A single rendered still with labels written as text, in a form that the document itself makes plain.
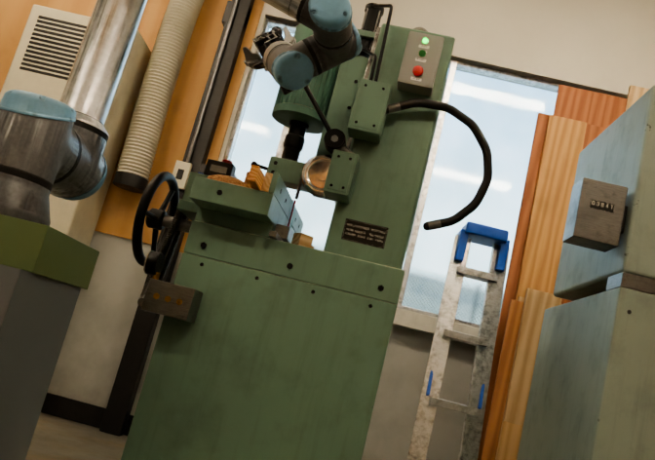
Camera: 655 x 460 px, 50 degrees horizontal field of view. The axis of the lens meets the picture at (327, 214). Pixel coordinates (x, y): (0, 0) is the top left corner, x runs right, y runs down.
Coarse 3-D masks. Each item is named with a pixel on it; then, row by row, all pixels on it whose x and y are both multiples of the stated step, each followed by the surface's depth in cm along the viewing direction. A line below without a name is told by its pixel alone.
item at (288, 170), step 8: (272, 160) 208; (280, 160) 208; (288, 160) 208; (272, 168) 207; (280, 168) 207; (288, 168) 207; (296, 168) 207; (288, 176) 206; (296, 176) 206; (288, 184) 208; (296, 184) 206
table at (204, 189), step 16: (192, 192) 179; (208, 192) 179; (224, 192) 179; (240, 192) 178; (256, 192) 178; (192, 208) 200; (208, 208) 187; (224, 208) 181; (240, 208) 178; (256, 208) 177; (272, 208) 180
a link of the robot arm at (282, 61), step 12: (276, 48) 169; (288, 48) 165; (300, 48) 163; (276, 60) 163; (288, 60) 161; (300, 60) 162; (312, 60) 163; (276, 72) 162; (288, 72) 162; (300, 72) 163; (312, 72) 163; (288, 84) 163; (300, 84) 164
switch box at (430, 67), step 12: (408, 36) 199; (420, 36) 199; (432, 36) 199; (408, 48) 198; (420, 48) 198; (432, 48) 198; (408, 60) 197; (432, 60) 197; (408, 72) 197; (432, 72) 196; (408, 84) 196; (420, 84) 196; (432, 84) 196
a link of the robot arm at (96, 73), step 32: (96, 0) 171; (128, 0) 169; (96, 32) 166; (128, 32) 170; (96, 64) 165; (64, 96) 164; (96, 96) 165; (96, 128) 163; (96, 160) 165; (64, 192) 162
